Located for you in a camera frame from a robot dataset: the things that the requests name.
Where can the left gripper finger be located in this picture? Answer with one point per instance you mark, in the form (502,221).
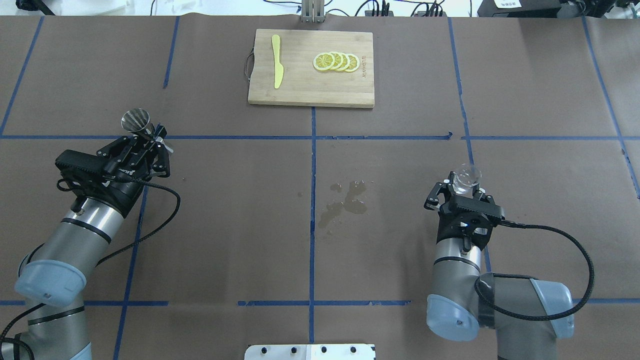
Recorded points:
(125,149)
(157,150)

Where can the steel double jigger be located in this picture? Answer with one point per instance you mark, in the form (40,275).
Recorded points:
(137,121)

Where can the aluminium frame post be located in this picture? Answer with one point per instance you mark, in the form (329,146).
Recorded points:
(313,11)

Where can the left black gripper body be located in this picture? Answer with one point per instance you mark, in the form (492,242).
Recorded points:
(123,190)

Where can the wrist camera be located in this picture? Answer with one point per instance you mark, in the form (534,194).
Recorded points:
(82,173)
(459,203)

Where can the yellow plastic knife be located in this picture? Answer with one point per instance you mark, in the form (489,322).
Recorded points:
(279,69)

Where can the black computer tower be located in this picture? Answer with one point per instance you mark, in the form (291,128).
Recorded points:
(552,9)

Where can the clear glass cup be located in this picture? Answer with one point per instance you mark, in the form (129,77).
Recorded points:
(466,176)

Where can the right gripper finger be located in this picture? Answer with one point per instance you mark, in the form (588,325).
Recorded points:
(440,194)
(482,196)

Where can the bamboo cutting board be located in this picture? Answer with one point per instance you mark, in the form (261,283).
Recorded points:
(302,84)

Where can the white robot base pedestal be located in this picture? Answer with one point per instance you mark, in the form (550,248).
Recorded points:
(328,351)

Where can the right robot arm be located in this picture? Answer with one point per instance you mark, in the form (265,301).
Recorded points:
(528,315)

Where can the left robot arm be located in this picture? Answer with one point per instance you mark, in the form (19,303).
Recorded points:
(52,277)

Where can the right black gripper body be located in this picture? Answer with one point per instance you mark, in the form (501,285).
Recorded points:
(443,227)

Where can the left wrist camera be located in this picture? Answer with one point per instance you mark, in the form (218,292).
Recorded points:
(82,173)

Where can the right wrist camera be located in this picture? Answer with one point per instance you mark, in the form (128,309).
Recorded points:
(459,203)

